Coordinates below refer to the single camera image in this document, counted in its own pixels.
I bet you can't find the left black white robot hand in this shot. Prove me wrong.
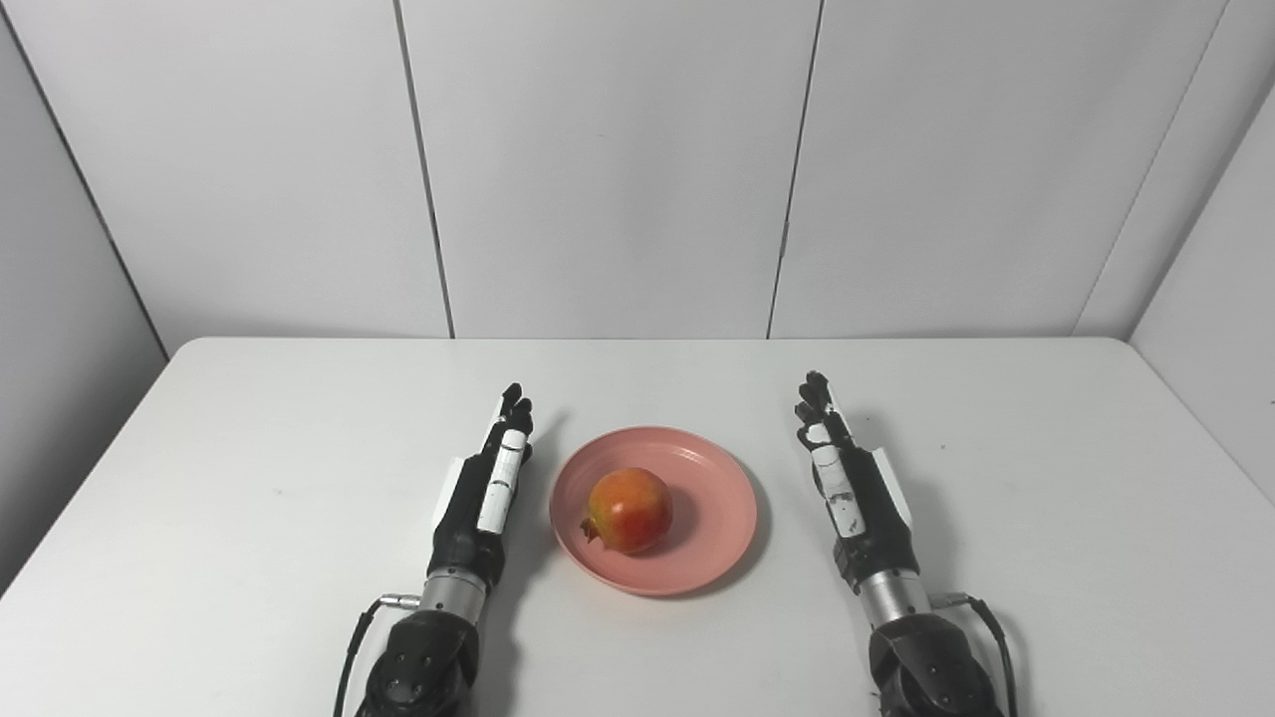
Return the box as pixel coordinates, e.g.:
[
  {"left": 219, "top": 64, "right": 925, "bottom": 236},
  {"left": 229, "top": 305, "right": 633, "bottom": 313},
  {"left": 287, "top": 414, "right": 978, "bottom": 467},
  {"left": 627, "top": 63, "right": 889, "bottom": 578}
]
[{"left": 428, "top": 382, "right": 535, "bottom": 591}]

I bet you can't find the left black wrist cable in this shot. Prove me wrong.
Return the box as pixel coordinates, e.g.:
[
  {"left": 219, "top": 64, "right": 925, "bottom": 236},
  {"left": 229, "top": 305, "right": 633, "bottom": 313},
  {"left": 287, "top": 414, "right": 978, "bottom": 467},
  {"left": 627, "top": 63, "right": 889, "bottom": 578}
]
[{"left": 333, "top": 594, "right": 422, "bottom": 717}]

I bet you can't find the red yellow pomegranate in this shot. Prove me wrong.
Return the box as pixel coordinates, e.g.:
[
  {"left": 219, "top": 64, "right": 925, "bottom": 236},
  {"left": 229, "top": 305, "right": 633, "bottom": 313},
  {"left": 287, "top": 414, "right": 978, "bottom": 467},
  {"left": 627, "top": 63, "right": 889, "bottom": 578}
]
[{"left": 581, "top": 467, "right": 674, "bottom": 556}]

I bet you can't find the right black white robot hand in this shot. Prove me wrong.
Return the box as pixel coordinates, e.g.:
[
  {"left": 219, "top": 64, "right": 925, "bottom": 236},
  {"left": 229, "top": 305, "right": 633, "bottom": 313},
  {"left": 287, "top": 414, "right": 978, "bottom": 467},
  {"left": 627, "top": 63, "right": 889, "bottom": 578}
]
[{"left": 794, "top": 371, "right": 919, "bottom": 595}]

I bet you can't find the pink plate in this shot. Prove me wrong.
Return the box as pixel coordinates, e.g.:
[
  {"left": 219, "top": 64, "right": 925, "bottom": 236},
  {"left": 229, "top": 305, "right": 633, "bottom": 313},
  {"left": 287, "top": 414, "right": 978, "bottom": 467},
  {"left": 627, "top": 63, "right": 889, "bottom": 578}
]
[{"left": 549, "top": 426, "right": 759, "bottom": 598}]

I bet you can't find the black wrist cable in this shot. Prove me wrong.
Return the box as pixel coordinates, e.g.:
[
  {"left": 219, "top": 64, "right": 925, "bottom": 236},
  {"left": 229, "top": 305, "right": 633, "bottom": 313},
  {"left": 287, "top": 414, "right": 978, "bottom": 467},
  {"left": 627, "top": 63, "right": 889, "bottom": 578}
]
[
  {"left": 333, "top": 594, "right": 422, "bottom": 717},
  {"left": 931, "top": 593, "right": 1020, "bottom": 717}
]

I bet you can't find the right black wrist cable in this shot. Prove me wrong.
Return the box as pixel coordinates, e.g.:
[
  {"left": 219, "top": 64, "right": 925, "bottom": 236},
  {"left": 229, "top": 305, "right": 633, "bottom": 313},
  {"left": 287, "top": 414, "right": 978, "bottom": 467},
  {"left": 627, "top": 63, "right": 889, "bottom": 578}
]
[{"left": 931, "top": 593, "right": 1020, "bottom": 717}]

